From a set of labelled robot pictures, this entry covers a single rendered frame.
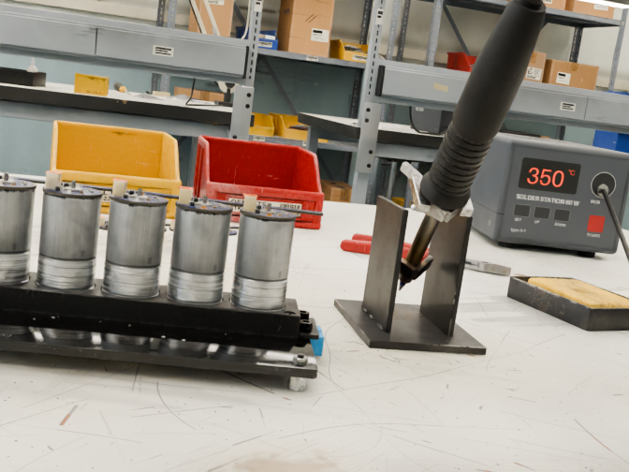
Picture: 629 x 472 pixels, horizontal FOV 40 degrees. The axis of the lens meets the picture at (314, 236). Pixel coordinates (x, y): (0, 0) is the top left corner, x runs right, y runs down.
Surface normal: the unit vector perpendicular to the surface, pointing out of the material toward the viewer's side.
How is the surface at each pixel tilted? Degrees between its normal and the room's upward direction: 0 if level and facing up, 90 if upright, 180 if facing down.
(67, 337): 0
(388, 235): 90
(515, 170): 90
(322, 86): 90
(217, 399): 0
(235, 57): 90
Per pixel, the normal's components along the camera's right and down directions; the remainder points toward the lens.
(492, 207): -0.99, -0.11
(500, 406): 0.13, -0.98
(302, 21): 0.25, 0.14
